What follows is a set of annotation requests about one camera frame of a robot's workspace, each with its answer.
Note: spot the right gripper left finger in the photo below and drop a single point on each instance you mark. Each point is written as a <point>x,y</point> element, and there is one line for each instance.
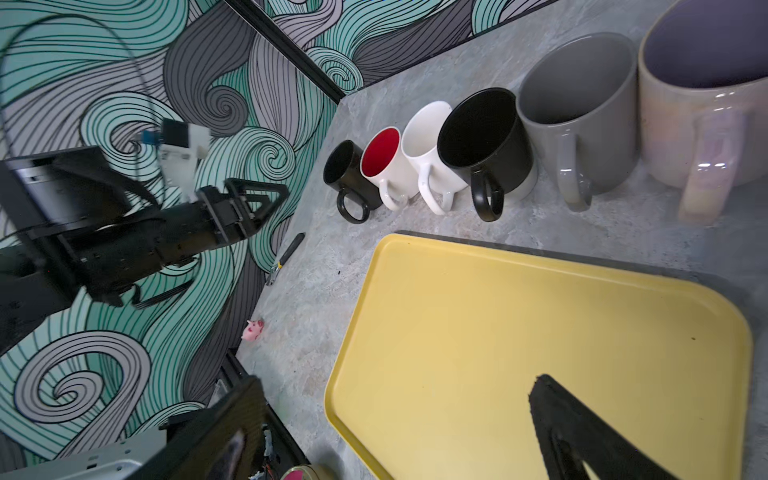
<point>223,442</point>

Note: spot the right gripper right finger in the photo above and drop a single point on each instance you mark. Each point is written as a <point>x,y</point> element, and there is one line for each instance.
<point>574,441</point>

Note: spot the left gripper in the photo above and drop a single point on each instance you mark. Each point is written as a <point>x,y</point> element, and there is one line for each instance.
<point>111,260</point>

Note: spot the black ceramic mug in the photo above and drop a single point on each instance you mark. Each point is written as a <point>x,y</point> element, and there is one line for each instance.
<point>342,173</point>

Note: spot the white ceramic mug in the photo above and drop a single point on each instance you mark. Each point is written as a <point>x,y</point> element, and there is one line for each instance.
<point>387,168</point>

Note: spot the white ribbed-base mug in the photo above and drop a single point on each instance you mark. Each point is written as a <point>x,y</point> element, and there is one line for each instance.
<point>437,183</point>

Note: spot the white-base black handle mug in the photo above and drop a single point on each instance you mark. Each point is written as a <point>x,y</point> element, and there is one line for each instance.
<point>484,142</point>

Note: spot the grey ceramic mug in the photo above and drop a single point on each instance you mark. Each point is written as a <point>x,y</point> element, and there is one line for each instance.
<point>579,108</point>

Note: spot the pink ceramic mug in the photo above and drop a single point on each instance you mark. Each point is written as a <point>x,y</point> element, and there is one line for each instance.
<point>703,101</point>

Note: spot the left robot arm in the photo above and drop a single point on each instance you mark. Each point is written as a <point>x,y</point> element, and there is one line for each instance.
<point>81,225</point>

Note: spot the small pink toy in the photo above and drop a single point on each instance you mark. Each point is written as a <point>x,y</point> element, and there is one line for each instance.
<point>253,330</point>

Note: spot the yellow plastic tray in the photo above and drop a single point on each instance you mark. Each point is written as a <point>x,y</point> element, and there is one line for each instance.
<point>433,377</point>

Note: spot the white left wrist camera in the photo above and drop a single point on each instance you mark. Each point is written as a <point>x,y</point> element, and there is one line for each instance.
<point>180,147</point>

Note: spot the black handled tool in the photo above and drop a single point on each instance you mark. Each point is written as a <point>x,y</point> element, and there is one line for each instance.
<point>296,242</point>

